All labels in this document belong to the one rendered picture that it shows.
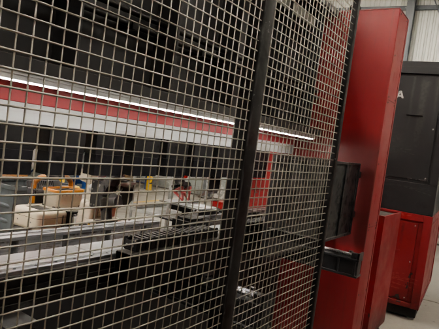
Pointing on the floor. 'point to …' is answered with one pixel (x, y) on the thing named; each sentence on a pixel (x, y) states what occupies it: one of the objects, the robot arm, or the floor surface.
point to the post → (233, 262)
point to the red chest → (381, 269)
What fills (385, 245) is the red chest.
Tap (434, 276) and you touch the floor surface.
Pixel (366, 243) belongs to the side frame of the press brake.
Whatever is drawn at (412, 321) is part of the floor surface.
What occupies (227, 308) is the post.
